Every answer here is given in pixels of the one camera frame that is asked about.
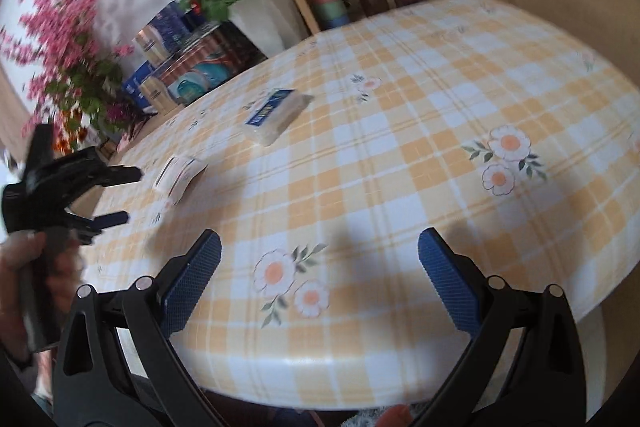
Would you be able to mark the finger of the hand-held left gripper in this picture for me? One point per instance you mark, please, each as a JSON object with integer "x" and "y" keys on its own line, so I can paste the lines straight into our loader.
{"x": 110, "y": 220}
{"x": 120, "y": 174}

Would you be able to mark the white printed sachet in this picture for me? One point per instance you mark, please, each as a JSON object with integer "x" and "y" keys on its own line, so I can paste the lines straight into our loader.
{"x": 180, "y": 174}

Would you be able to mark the striped box teal picture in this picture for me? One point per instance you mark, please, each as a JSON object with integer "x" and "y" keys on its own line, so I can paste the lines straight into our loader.
{"x": 200, "y": 72}

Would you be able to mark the person's right hand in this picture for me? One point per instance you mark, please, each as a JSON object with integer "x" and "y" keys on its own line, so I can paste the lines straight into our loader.
{"x": 395, "y": 416}

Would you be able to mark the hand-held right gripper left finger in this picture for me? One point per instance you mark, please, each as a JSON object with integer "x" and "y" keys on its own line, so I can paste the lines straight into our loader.
{"x": 192, "y": 279}

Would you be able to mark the tissue pack blue label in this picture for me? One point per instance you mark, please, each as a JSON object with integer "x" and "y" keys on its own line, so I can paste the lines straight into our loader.
{"x": 280, "y": 117}

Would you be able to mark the blue silver gift box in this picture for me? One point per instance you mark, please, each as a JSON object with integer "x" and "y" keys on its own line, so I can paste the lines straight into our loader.
{"x": 160, "y": 37}
{"x": 156, "y": 93}

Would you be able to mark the person's left hand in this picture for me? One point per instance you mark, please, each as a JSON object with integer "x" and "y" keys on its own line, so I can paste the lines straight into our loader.
{"x": 12, "y": 257}

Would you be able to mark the white vase orange flowers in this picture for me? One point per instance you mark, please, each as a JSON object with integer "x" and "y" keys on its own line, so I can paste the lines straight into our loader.
{"x": 67, "y": 139}

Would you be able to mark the blue white carton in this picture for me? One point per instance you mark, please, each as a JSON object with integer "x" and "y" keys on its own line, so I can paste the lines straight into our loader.
{"x": 135, "y": 84}

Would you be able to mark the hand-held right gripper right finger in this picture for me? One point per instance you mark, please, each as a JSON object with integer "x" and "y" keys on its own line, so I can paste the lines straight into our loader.
{"x": 447, "y": 282}

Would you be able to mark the pink blossom artificial plant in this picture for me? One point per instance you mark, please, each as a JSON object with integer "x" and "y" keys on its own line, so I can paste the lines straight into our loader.
{"x": 65, "y": 42}

